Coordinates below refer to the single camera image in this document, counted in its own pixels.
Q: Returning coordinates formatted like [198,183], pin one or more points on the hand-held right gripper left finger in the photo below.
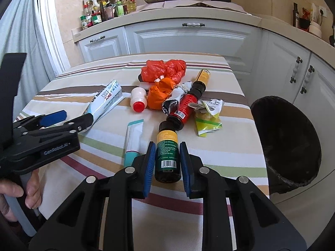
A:
[148,171]

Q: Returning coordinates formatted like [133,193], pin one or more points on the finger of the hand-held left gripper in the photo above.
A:
[85,121]
[53,117]

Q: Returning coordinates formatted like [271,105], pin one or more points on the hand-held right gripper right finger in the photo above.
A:
[184,171]

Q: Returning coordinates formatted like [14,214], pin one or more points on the brown bottle green yellow label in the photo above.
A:
[167,151]

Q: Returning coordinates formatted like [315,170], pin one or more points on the white paper tube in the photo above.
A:
[106,100]

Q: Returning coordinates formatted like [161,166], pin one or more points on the teal white tube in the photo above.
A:
[133,141]

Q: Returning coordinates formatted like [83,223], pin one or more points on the small white cap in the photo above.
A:
[138,98]

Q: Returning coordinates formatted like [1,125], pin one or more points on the orange plastic bag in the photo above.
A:
[158,94]

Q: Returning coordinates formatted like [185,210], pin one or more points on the black trash bin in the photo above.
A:
[285,146]

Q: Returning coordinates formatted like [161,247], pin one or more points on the person's left hand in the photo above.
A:
[32,188]

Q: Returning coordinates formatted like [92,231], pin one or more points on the striped tablecloth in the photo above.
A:
[222,157]

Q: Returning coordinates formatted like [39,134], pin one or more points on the green yellow packet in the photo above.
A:
[208,124]

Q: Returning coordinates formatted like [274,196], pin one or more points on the brown bottle red label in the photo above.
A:
[184,104]

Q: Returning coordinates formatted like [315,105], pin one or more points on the crumpled white wrapper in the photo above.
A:
[213,106]

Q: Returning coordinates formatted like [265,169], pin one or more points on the crumpled silver wrapper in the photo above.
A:
[172,99]

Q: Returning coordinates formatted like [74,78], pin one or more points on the red plastic bag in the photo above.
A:
[165,69]

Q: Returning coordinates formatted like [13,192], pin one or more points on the grey curtain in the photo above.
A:
[21,26]

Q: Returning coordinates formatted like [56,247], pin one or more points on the yellow thread spool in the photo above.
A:
[202,76]

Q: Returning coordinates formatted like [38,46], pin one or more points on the group of condiment bottles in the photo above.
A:
[104,11]

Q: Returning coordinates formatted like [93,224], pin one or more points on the white kitchen cabinet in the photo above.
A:
[209,40]

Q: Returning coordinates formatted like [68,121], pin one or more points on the beige stove cover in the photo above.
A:
[193,5]

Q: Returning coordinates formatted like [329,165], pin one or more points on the dark oil bottle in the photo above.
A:
[295,15]

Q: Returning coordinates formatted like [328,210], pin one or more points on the white jar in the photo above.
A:
[315,30]

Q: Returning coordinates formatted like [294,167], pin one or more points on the red black container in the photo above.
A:
[305,21]

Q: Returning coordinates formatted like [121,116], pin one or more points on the snack bag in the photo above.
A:
[314,11]

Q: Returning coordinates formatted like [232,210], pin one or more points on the wall outlet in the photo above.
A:
[323,11]

